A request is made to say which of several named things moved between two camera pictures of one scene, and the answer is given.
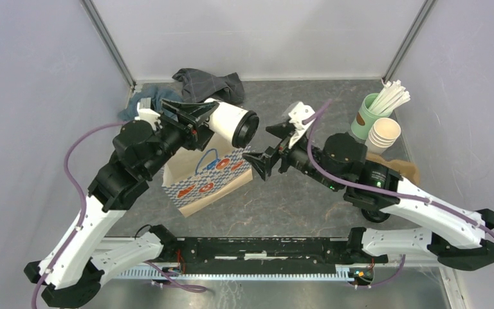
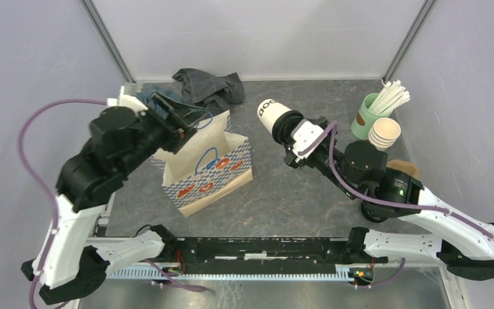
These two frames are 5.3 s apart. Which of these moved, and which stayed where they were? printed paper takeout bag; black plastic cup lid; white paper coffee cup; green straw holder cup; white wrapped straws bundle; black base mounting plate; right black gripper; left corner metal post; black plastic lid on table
Moved: white paper coffee cup; right black gripper; black plastic cup lid
Stayed: black plastic lid on table; printed paper takeout bag; green straw holder cup; left corner metal post; black base mounting plate; white wrapped straws bundle
